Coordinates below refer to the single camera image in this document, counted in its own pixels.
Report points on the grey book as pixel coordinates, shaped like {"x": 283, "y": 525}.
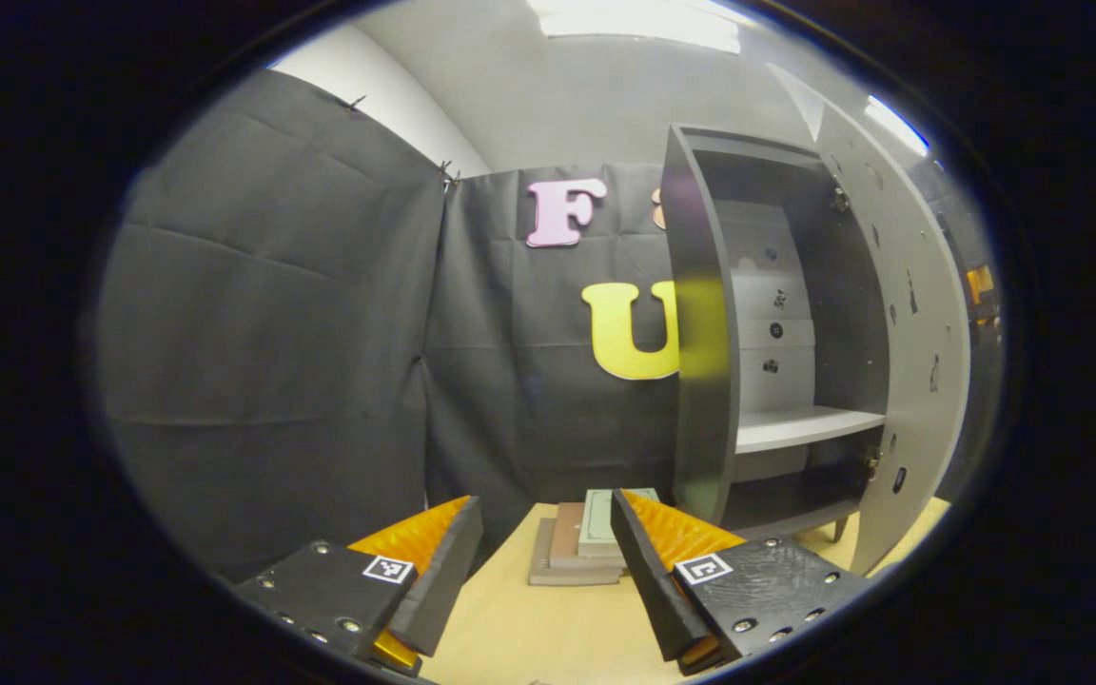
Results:
{"x": 557, "y": 576}

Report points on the light grey cabinet door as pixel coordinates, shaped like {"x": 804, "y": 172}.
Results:
{"x": 929, "y": 304}

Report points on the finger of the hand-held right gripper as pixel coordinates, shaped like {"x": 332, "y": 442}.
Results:
{"x": 981, "y": 285}

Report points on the metal cabinet hinge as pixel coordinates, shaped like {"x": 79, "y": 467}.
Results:
{"x": 871, "y": 463}
{"x": 839, "y": 199}

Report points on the ceiling light panel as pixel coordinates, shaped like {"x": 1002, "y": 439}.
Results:
{"x": 638, "y": 21}
{"x": 898, "y": 126}

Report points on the green book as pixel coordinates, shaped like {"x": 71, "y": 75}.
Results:
{"x": 597, "y": 523}

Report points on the dark grey cabinet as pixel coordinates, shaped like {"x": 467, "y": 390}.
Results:
{"x": 700, "y": 381}

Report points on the black backdrop cloth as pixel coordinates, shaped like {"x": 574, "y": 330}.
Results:
{"x": 272, "y": 333}

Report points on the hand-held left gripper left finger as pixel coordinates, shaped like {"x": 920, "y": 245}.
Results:
{"x": 448, "y": 580}

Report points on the grey cabinet shelf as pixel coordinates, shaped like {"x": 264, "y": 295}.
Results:
{"x": 800, "y": 426}

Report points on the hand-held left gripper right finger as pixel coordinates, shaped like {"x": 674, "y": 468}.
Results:
{"x": 648, "y": 585}

